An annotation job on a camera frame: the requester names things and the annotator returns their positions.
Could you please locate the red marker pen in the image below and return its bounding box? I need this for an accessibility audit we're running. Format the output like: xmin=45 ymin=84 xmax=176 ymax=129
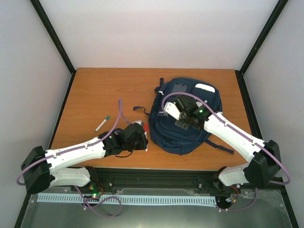
xmin=143 ymin=123 xmax=148 ymax=153

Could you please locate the navy blue student backpack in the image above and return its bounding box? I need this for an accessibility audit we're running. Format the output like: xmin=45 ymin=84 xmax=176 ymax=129
xmin=145 ymin=77 xmax=234 ymax=155

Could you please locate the teal capped white marker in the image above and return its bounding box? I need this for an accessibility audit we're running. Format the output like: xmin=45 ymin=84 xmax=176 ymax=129
xmin=95 ymin=115 xmax=110 ymax=132

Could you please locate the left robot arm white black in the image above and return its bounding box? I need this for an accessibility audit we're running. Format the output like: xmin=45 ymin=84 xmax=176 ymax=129
xmin=21 ymin=123 xmax=148 ymax=194

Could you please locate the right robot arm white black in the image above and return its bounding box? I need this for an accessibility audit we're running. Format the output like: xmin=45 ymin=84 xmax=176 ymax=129
xmin=165 ymin=95 xmax=281 ymax=189

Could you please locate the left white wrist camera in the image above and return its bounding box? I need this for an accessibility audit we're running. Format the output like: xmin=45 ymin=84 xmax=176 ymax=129
xmin=133 ymin=120 xmax=144 ymax=127

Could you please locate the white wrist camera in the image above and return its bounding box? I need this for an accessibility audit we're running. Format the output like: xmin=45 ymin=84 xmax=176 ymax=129
xmin=159 ymin=102 xmax=181 ymax=121
xmin=133 ymin=120 xmax=144 ymax=127

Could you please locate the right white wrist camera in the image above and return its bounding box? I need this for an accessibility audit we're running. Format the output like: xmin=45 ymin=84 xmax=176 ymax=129
xmin=159 ymin=102 xmax=181 ymax=121

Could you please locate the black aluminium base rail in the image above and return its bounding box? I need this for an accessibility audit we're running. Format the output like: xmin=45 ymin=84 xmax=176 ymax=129
xmin=47 ymin=166 xmax=285 ymax=198

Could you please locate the light blue slotted cable duct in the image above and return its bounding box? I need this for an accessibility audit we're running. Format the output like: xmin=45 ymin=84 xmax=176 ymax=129
xmin=37 ymin=193 xmax=217 ymax=207

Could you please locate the right black frame post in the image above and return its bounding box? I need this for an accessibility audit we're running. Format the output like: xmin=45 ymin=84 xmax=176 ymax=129
xmin=238 ymin=0 xmax=289 ymax=74

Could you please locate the black frame post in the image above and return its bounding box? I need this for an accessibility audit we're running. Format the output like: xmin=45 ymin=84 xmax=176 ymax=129
xmin=238 ymin=0 xmax=289 ymax=74
xmin=29 ymin=0 xmax=76 ymax=73

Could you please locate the left black frame post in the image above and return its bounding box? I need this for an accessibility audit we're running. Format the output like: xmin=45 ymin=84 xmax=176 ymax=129
xmin=29 ymin=0 xmax=76 ymax=73

